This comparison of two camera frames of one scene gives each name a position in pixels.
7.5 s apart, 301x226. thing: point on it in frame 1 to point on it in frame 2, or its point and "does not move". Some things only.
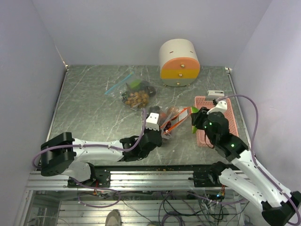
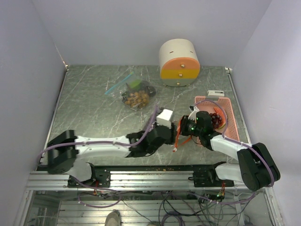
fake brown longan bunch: (140, 99) does not move
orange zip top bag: (170, 117) to (177, 144)
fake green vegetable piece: (135, 83) does not move
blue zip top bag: (136, 94) does not move
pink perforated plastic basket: (201, 101) does not move
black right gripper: (199, 117) to (183, 130)
